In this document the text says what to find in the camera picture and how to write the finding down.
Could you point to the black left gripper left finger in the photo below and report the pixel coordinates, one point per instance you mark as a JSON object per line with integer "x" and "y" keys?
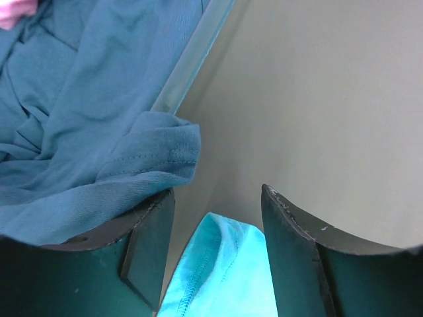
{"x": 116, "y": 269}

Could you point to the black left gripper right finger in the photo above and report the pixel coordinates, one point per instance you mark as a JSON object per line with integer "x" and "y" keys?
{"x": 320, "y": 270}

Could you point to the light blue t shirt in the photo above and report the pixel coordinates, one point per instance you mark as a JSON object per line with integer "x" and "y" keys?
{"x": 223, "y": 271}

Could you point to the dark blue t shirt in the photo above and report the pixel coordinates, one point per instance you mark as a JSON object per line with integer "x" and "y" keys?
{"x": 80, "y": 143}

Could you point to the teal plastic laundry bin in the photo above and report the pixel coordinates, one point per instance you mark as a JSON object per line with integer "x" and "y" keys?
{"x": 193, "y": 57}

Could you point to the pink t shirt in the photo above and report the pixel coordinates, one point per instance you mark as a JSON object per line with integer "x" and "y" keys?
{"x": 12, "y": 11}

